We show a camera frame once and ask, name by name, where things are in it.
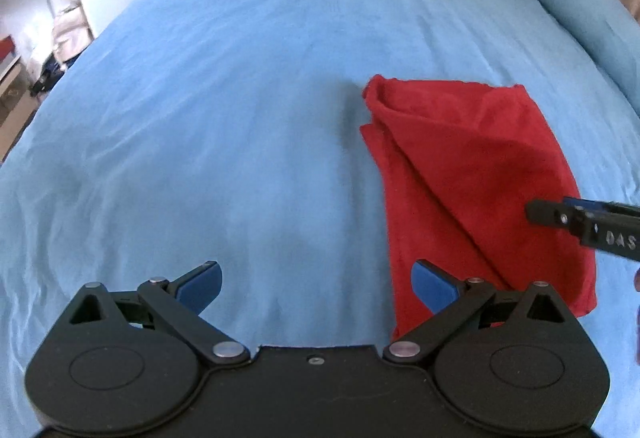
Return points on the red knit sweater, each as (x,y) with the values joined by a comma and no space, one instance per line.
(459,162)

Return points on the blue bed sheet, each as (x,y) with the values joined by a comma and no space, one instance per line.
(230,130)

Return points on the red box on shelf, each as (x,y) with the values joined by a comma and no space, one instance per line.
(7,47)

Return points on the folded blue duvet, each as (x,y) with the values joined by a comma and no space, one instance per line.
(609,34)

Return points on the beige bag under desk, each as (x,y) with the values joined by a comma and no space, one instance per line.
(71,33)

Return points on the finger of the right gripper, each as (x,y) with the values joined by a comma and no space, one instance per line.
(586,204)

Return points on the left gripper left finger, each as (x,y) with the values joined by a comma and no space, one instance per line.
(175,308)

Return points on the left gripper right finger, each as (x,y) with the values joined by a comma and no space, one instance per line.
(452,303)

